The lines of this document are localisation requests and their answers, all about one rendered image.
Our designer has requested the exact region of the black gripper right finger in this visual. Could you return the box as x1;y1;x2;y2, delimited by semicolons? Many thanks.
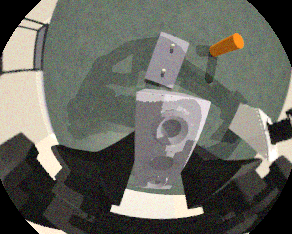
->
181;144;263;210

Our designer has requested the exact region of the orange cylinder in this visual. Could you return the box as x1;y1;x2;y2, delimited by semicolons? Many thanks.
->
209;33;243;57

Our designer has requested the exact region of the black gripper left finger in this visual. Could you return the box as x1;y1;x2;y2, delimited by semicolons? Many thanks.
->
50;130;135;206

